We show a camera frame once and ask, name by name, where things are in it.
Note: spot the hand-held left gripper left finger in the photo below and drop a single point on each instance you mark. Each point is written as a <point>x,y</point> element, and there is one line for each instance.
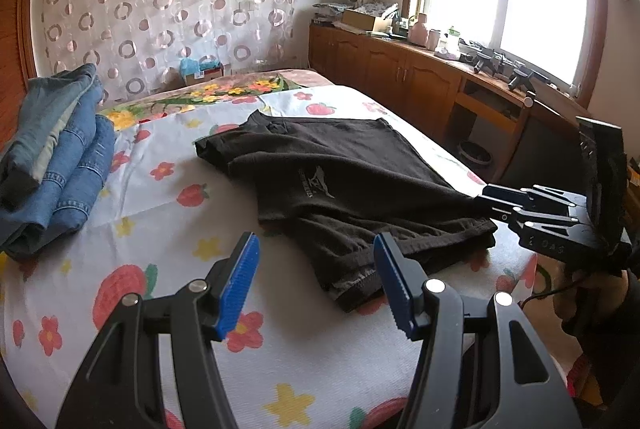
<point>240,284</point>

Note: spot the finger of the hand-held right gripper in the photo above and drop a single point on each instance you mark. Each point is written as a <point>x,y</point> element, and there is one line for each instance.
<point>540,219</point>
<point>505,195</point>

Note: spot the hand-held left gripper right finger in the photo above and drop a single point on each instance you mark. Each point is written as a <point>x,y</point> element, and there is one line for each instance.
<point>395,284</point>

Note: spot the black pants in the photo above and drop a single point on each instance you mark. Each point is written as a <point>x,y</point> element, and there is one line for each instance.
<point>350,169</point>

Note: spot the person's right forearm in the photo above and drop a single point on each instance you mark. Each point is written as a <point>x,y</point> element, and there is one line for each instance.
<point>615,349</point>

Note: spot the person's right hand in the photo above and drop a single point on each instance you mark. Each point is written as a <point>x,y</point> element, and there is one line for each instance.
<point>575,304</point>

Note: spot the round dark basin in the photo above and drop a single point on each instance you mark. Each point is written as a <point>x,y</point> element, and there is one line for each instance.
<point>476,154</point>

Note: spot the white strawberry flower bed sheet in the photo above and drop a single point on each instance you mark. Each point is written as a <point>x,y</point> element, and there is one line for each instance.
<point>165,219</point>

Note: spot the wooden cabinet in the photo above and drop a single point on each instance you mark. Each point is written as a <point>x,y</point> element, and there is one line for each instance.
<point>390,64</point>

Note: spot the pink vase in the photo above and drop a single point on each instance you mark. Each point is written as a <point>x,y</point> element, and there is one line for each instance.
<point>418,29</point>

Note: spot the dark blue folded jeans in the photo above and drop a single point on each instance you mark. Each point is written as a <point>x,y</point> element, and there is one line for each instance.
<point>30,234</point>

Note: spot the small box with blue cloth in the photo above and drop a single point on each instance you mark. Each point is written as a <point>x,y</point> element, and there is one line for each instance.
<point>202,70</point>

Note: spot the open cardboard box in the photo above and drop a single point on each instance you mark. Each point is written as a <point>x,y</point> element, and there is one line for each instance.
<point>362,19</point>

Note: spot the light blue folded jeans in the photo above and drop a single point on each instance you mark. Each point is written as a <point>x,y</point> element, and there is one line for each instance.
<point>55,109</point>

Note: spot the wooden headboard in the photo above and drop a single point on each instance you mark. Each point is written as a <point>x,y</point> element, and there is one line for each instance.
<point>17,34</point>

